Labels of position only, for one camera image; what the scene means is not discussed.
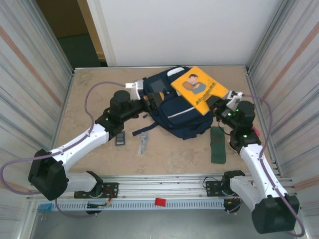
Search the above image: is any white door frame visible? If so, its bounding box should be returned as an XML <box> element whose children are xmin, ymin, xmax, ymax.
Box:
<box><xmin>77</xmin><ymin>0</ymin><xmax>117</xmax><ymax>67</ymax></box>

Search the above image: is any black calculator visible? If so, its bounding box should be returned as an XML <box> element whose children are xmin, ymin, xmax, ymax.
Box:
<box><xmin>115</xmin><ymin>130</ymin><xmax>127</xmax><ymax>147</ymax></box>

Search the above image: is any green pencil case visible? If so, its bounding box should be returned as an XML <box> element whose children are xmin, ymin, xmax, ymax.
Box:
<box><xmin>210</xmin><ymin>126</ymin><xmax>227</xmax><ymax>164</ymax></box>

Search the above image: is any grey metal shelf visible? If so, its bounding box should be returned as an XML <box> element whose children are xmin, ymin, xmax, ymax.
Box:
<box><xmin>29</xmin><ymin>210</ymin><xmax>300</xmax><ymax>239</ymax></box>

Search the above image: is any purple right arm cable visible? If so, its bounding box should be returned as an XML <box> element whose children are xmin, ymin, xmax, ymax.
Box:
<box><xmin>224</xmin><ymin>93</ymin><xmax>306</xmax><ymax>238</ymax></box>

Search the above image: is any aluminium frame post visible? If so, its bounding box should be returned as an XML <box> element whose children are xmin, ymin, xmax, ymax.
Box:
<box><xmin>245</xmin><ymin>0</ymin><xmax>295</xmax><ymax>75</ymax></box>
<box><xmin>24</xmin><ymin>0</ymin><xmax>77</xmax><ymax>78</ymax></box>

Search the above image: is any slotted grey cable duct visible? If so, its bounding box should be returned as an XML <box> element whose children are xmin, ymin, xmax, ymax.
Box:
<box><xmin>53</xmin><ymin>201</ymin><xmax>226</xmax><ymax>211</ymax></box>

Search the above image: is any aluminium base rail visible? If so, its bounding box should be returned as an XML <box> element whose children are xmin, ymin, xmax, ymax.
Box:
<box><xmin>26</xmin><ymin>174</ymin><xmax>299</xmax><ymax>201</ymax></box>

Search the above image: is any black power connector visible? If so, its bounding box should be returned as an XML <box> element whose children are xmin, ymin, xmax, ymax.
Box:
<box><xmin>224</xmin><ymin>199</ymin><xmax>241</xmax><ymax>215</ymax></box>

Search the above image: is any navy blue backpack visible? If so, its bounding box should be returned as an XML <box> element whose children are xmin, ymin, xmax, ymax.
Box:
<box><xmin>132</xmin><ymin>65</ymin><xmax>214</xmax><ymax>140</ymax></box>

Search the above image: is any clear pen packet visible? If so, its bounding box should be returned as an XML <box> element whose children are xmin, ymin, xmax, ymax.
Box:
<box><xmin>138</xmin><ymin>131</ymin><xmax>150</xmax><ymax>156</ymax></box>

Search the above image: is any yellow cartoon book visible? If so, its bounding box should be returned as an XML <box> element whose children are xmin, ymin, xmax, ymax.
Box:
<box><xmin>170</xmin><ymin>65</ymin><xmax>229</xmax><ymax>117</ymax></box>

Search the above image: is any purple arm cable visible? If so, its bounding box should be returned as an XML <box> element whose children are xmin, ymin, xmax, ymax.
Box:
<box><xmin>224</xmin><ymin>93</ymin><xmax>306</xmax><ymax>238</ymax></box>
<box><xmin>0</xmin><ymin>81</ymin><xmax>128</xmax><ymax>219</ymax></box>

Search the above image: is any blue clip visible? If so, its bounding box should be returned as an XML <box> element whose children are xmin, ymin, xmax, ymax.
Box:
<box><xmin>37</xmin><ymin>203</ymin><xmax>53</xmax><ymax>213</ymax></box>

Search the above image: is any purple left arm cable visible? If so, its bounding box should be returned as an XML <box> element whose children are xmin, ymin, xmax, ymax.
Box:
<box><xmin>0</xmin><ymin>81</ymin><xmax>128</xmax><ymax>219</ymax></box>

